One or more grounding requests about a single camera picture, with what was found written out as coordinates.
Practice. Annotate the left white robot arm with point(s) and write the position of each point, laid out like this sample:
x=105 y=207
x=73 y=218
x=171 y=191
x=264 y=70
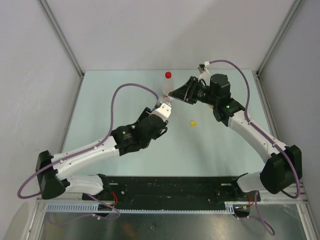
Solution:
x=56 y=173

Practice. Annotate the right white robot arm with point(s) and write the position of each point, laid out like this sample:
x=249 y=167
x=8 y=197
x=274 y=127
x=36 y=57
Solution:
x=282 y=163

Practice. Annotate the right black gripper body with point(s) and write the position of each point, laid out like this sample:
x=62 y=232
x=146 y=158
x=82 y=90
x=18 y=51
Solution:
x=197 y=92

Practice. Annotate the grey slotted cable duct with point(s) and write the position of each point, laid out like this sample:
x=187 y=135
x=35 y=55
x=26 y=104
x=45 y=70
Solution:
x=70 y=207

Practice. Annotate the right aluminium frame post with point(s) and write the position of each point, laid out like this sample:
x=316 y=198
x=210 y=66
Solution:
x=280 y=34

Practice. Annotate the aluminium frame post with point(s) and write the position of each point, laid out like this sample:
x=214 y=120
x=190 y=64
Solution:
x=48 y=13
x=280 y=34

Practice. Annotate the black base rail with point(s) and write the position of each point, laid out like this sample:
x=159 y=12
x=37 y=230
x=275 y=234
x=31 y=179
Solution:
x=172 y=193

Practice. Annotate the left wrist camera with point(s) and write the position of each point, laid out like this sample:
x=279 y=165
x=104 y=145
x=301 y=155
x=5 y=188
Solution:
x=163 y=111

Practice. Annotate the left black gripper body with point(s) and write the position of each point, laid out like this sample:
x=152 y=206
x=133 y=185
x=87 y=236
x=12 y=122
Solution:
x=147 y=111

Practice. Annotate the red cap water bottle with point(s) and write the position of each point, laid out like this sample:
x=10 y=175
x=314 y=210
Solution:
x=168 y=84

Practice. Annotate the white cap clear bottle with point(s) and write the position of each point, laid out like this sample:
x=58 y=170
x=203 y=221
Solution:
x=163 y=100

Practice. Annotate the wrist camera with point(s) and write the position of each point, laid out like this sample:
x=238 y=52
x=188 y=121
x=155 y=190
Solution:
x=163 y=111
x=203 y=70

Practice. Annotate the left aluminium frame post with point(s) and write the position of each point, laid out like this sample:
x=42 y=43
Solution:
x=48 y=13

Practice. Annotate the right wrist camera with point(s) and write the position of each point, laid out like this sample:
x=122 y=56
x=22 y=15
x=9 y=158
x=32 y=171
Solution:
x=203 y=70

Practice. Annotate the yellow bottle cap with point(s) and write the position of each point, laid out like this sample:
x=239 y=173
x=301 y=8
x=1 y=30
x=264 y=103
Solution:
x=193 y=123

